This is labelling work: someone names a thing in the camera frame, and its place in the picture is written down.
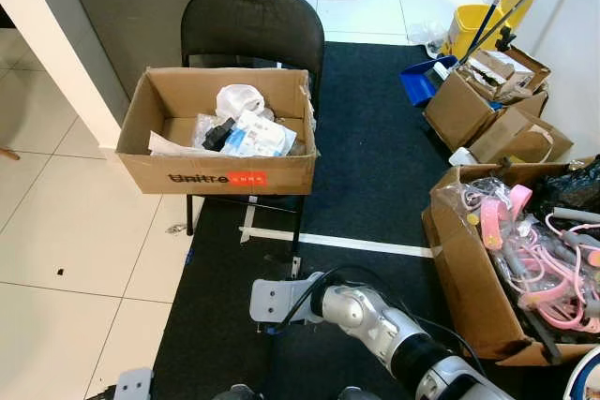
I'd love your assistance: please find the printed brown cardboard box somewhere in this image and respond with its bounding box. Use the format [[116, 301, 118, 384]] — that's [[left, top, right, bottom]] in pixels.
[[114, 67, 318, 197]]

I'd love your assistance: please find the black folding chair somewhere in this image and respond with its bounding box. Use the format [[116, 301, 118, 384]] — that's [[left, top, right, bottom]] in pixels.
[[178, 0, 326, 265]]

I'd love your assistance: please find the grey robot left leg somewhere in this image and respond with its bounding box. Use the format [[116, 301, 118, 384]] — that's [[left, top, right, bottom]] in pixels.
[[211, 383, 263, 400]]

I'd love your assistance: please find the clear plastic bag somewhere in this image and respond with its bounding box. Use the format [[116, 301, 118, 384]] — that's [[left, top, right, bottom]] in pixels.
[[408, 16, 456, 54]]

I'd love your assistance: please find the grey plastic handle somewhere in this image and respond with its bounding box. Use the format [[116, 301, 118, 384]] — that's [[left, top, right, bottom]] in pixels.
[[551, 206, 600, 226]]

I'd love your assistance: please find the small cardboard box with handle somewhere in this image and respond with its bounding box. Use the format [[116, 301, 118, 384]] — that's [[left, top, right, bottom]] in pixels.
[[469, 91, 575, 165]]

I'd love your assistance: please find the white paper sheet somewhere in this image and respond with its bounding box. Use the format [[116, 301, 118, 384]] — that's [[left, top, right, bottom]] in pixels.
[[147, 131, 221, 157]]

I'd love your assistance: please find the grey robot right leg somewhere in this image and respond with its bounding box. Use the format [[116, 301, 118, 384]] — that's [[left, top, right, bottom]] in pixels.
[[337, 386, 385, 400]]

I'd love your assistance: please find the grey robot leg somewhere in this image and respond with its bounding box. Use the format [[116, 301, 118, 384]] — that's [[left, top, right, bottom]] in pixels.
[[337, 386, 385, 400], [211, 383, 263, 400]]

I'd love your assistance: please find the black plastic bag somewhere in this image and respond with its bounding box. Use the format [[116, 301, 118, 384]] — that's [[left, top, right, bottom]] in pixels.
[[530, 158, 600, 218]]

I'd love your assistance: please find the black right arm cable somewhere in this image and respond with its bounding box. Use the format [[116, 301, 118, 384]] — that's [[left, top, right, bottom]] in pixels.
[[281, 264, 488, 373]]

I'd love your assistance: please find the black floor carpet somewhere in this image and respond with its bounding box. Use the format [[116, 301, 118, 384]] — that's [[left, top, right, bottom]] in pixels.
[[150, 39, 600, 400]]

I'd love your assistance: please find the small black crumpled item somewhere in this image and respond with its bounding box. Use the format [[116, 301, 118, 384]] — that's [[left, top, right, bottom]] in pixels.
[[202, 119, 237, 151]]

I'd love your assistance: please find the white tape strip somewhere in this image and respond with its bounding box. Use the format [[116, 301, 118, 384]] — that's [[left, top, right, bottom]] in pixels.
[[239, 196, 437, 259]]

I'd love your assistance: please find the white blue round container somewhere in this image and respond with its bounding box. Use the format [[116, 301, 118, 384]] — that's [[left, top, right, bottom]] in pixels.
[[562, 348, 600, 400]]

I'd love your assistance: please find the yellow mop bucket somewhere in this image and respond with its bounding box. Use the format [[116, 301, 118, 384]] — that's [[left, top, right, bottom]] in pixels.
[[442, 0, 538, 62]]

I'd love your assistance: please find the pink wrapped gear bundle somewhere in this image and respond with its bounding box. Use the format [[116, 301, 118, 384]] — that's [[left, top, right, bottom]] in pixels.
[[506, 213, 600, 331]]

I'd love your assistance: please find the pink wrapped headset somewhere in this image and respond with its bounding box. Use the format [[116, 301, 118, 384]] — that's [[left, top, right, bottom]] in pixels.
[[473, 185, 533, 249]]

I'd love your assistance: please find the large plain cardboard box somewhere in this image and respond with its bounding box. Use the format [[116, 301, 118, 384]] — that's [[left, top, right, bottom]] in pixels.
[[422, 158, 600, 366]]

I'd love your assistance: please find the blue dustpan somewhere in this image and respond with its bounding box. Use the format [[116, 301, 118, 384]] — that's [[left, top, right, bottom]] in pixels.
[[400, 55, 460, 108]]

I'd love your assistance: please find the blue broom handle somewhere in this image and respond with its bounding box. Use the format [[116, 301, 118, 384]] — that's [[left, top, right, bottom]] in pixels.
[[459, 0, 531, 68]]

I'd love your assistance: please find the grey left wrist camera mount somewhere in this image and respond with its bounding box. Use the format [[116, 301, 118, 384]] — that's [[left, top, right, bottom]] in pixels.
[[112, 367, 156, 400]]

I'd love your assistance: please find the white plastic bag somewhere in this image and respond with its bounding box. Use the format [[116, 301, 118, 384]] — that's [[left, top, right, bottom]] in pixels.
[[216, 84, 266, 120]]

